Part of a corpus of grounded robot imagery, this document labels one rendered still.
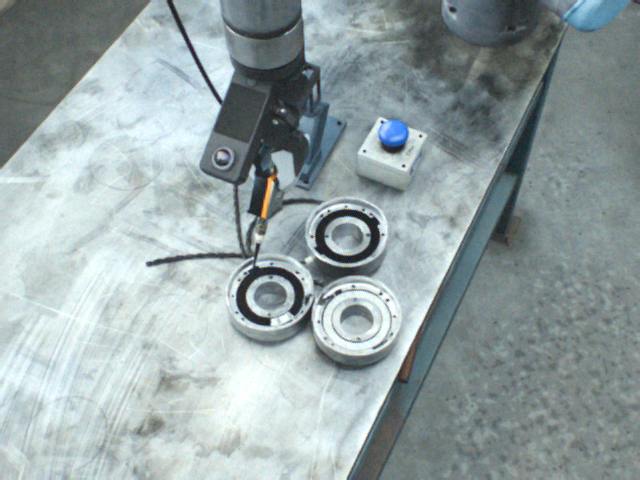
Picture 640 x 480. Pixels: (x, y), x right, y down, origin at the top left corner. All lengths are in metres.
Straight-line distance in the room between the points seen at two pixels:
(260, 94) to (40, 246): 0.42
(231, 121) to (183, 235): 0.30
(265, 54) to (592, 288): 1.39
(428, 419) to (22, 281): 0.99
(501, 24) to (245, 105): 0.57
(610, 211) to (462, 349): 0.53
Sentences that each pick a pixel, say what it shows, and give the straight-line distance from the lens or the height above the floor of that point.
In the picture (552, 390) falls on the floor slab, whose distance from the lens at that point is 1.96.
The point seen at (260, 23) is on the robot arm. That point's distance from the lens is 0.81.
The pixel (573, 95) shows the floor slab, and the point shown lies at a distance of 2.45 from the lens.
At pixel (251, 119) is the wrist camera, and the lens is 0.88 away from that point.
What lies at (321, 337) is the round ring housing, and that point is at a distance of 1.01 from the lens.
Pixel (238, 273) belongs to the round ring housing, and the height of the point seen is 0.83.
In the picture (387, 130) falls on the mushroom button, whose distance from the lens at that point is 1.14.
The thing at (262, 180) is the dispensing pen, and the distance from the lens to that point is 1.00.
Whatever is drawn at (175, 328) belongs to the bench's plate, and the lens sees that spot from 1.08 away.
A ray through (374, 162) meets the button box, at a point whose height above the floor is 0.84.
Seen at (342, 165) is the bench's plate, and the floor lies 0.80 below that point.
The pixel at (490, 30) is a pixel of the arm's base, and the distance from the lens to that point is 1.35.
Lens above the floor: 1.75
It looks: 56 degrees down
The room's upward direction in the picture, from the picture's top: 1 degrees clockwise
